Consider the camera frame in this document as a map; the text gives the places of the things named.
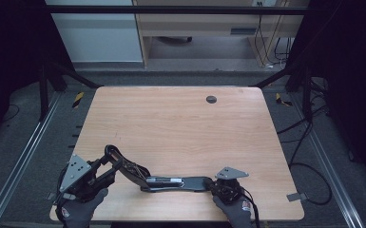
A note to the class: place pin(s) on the grey tape piece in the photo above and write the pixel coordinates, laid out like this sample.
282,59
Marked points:
296,197
51,196

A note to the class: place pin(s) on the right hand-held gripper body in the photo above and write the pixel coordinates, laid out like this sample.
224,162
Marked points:
228,188

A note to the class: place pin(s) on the black curtain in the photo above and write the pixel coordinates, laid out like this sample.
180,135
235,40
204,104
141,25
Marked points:
9,47
351,63

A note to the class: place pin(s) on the black frame strut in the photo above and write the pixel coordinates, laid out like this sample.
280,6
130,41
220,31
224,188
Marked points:
306,95
43,95

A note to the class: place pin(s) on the aluminium floor rail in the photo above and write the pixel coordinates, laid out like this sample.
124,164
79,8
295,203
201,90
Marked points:
22,158
329,171

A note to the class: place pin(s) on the person's left hand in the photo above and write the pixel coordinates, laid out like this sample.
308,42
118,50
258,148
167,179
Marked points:
79,213

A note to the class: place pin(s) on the round grey table grommet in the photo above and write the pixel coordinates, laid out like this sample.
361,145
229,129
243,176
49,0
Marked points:
211,99

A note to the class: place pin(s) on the black horizontal frame bar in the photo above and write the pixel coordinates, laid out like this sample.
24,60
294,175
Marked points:
171,9

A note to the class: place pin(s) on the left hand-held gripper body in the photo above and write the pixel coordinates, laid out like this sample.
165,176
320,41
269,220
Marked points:
76,177

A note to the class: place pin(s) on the white cabinet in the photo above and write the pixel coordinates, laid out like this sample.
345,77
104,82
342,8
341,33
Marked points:
98,38

